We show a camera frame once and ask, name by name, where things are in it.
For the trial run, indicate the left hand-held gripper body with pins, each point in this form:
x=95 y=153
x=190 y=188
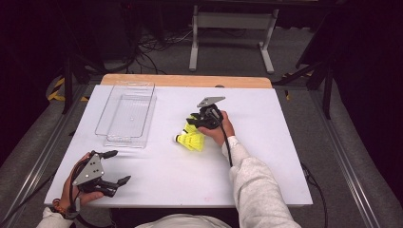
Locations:
x=90 y=172

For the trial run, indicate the person's left hand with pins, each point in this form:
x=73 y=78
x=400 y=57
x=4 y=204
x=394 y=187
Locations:
x=71 y=193

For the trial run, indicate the white table cover sheet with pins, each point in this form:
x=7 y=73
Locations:
x=158 y=177

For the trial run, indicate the metal floor rail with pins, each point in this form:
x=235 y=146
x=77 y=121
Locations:
x=343 y=158
x=44 y=148

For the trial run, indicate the white metal desk frame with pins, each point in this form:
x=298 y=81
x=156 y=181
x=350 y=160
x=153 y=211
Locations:
x=234 y=20

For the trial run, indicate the person's right hand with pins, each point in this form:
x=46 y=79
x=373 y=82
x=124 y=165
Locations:
x=223 y=131

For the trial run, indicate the black stand legs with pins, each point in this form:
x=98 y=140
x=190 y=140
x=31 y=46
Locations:
x=68 y=85
x=328 y=91

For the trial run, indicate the yellow black floor tape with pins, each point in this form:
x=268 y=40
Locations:
x=58 y=91

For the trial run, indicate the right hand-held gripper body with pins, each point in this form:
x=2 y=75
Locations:
x=210 y=115

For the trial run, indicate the clear plastic container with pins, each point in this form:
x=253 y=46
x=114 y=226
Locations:
x=130 y=117

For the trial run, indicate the person's white top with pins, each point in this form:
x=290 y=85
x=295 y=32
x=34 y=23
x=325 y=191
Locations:
x=183 y=221

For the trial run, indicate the yellow plastic shuttlecock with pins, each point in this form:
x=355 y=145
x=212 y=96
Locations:
x=190 y=129
x=191 y=142

